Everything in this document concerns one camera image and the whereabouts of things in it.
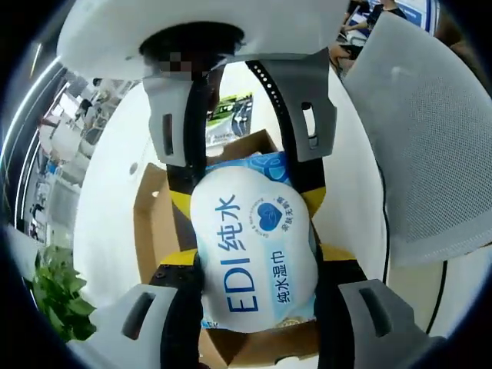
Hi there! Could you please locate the brown cardboard shoe box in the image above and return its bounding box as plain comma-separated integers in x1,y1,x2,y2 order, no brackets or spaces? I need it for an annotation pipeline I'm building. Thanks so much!
132,129,328,367

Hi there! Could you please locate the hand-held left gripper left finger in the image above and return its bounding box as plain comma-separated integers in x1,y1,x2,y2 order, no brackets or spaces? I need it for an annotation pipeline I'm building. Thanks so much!
121,249,205,369

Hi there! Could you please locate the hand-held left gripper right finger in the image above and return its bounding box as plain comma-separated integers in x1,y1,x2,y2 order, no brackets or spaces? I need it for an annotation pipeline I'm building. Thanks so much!
313,243,444,369

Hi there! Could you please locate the white blue wet wipes pack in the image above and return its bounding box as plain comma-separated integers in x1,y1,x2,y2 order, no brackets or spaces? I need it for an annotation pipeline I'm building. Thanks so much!
191,150,321,334

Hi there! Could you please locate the grey mesh office chair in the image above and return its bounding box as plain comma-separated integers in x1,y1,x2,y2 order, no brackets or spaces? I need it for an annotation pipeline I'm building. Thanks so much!
341,15,492,269

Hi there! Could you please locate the potted green plant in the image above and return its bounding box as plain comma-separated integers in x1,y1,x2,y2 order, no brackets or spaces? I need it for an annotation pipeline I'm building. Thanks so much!
24,245,98,344

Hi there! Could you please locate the green printed packet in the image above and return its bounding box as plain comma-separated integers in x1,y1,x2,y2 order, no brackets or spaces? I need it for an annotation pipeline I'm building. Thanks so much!
204,93,256,148

